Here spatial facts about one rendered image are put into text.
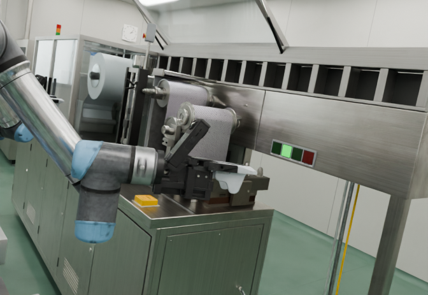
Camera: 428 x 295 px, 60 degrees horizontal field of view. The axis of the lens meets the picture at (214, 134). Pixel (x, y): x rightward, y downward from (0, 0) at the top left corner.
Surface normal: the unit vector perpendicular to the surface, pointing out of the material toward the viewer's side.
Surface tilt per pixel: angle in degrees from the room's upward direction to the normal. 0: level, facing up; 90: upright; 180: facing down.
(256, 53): 90
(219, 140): 90
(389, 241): 90
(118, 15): 90
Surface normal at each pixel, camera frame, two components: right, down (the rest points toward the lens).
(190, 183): 0.28, 0.02
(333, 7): -0.78, -0.07
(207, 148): 0.61, 0.19
